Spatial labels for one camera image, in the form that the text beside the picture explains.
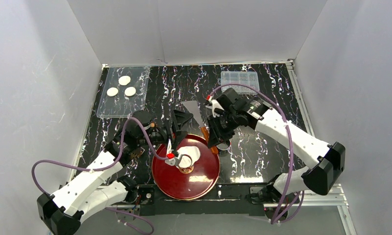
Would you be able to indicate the clear plastic tray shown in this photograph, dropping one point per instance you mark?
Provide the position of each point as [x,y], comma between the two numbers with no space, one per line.
[121,106]

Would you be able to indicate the wooden rolling pin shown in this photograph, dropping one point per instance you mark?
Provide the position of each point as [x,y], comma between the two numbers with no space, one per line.
[136,153]

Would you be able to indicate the metal ring cutter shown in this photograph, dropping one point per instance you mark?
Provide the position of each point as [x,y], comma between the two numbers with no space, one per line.
[224,146]

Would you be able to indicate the scraper knife orange handle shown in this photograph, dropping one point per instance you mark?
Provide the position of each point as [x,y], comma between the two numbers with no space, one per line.
[193,108]

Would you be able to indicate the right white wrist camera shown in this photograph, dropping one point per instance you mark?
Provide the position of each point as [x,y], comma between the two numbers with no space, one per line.
[216,109]

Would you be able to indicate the white dough disc left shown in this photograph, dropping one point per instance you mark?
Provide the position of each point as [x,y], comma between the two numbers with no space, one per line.
[111,92]

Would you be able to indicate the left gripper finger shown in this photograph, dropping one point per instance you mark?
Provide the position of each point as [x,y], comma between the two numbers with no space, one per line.
[178,137]
[179,119]

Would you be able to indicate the aluminium frame rail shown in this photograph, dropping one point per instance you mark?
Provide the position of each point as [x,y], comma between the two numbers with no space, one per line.
[328,194]

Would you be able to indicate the white dough disc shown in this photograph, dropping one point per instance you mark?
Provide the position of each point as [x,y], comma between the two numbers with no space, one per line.
[130,91]
[124,80]
[111,92]

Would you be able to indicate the clear compartment storage box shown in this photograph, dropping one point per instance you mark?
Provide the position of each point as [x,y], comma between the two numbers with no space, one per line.
[248,78]

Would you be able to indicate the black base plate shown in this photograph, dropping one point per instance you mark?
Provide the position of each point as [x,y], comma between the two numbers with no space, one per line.
[221,199]

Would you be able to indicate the round red tray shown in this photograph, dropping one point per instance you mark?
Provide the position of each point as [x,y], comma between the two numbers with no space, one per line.
[192,182]

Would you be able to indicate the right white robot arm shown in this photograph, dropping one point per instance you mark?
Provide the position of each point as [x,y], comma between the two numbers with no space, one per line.
[324,162]

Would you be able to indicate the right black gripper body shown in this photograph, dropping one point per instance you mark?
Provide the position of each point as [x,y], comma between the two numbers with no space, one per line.
[222,122]

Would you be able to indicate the white dough disc top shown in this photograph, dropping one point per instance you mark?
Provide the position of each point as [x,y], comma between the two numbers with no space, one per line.
[124,80]

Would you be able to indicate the cut round dough wrapper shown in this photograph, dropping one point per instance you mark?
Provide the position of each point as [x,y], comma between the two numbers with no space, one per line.
[185,162]

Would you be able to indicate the white dough disc right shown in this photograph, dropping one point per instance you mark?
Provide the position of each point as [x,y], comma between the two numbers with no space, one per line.
[130,91]

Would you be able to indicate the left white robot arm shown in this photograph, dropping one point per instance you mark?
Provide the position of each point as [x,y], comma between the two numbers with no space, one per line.
[64,210]

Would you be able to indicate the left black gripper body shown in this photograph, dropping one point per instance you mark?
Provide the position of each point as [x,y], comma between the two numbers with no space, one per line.
[171,129]

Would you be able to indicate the white dough piece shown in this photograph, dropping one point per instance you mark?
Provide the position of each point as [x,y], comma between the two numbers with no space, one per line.
[191,151]

